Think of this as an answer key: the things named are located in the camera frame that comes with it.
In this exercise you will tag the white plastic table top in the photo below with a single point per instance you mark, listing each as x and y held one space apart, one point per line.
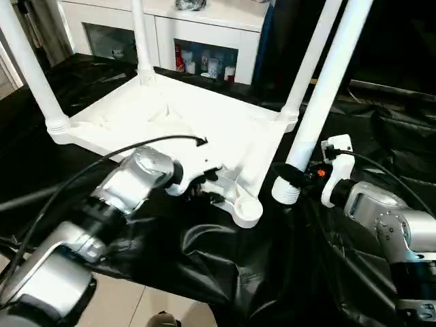
170 116

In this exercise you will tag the white plastic table leg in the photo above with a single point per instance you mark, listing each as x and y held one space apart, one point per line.
30 68
330 88
310 61
142 41

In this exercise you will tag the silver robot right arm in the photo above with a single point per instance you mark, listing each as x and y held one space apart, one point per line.
388 218

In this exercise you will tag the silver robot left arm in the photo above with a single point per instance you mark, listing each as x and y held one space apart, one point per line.
116 197

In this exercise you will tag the black mat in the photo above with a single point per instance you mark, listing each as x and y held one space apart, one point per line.
238 272

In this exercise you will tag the dark grey bar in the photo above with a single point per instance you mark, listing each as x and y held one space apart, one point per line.
395 90

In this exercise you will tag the black robot left foot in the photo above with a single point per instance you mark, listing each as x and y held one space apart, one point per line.
163 320

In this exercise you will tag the white glass-door cabinet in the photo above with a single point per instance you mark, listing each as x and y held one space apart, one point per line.
170 30

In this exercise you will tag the shiny silver ornament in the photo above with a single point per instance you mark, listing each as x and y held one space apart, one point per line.
192 4

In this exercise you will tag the grey metal rack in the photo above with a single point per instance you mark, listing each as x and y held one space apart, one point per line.
27 30

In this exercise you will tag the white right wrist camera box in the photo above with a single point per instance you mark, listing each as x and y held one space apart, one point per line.
337 170

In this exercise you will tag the black folding table frame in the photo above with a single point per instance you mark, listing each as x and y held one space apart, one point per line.
41 199

